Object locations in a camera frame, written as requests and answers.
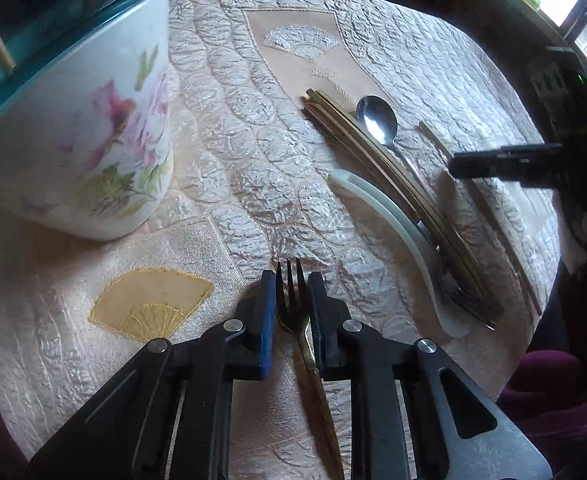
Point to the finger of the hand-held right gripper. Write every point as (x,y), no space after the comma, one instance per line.
(503,162)

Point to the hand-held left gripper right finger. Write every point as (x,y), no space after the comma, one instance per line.
(318,320)

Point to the maroon chair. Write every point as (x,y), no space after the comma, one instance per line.
(553,395)

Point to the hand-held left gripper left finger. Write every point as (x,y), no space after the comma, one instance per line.
(268,320)

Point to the steel fork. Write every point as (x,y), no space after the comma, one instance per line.
(466,302)

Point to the floral utensil holder teal rim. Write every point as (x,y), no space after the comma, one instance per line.
(73,135)

